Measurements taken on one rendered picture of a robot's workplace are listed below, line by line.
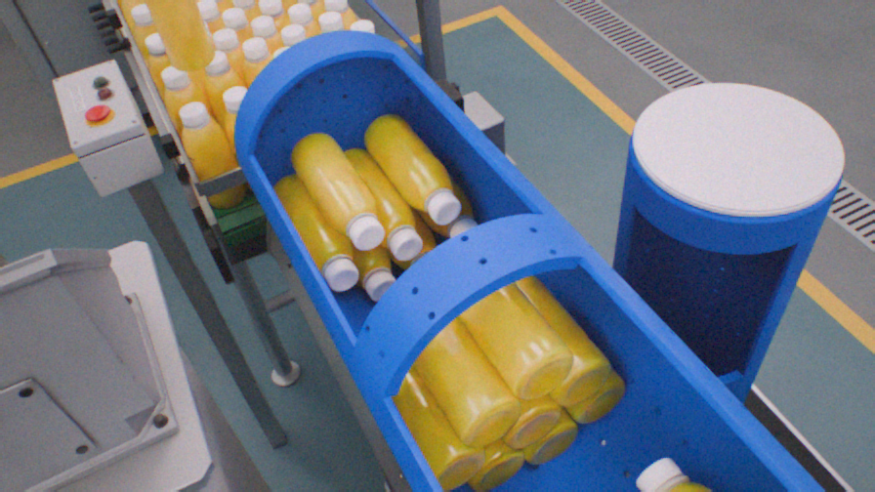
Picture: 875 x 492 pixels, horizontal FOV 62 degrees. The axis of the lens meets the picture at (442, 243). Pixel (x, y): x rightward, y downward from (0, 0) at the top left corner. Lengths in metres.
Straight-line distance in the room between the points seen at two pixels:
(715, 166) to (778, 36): 2.31
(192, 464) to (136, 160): 0.61
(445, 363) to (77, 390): 0.31
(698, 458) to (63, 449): 0.58
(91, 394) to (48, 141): 2.70
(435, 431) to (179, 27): 0.70
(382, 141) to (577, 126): 1.83
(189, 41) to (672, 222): 0.73
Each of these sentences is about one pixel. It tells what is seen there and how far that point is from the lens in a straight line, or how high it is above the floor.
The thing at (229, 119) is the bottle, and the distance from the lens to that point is 1.18.
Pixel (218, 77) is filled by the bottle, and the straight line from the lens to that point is 1.27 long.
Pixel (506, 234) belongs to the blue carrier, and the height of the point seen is 1.23.
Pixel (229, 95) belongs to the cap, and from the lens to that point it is 1.18.
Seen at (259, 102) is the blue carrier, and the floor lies 1.20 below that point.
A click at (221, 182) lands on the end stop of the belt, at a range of 1.20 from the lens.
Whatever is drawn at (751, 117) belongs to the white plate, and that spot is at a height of 1.04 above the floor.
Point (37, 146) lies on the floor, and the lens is 3.30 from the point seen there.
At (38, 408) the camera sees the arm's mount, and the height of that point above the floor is 1.25.
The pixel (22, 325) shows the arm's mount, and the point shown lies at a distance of 0.58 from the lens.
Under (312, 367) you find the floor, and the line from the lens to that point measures 2.12.
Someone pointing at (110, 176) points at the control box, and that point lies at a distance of 1.19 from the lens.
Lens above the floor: 1.72
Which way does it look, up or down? 48 degrees down
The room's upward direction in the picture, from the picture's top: 7 degrees counter-clockwise
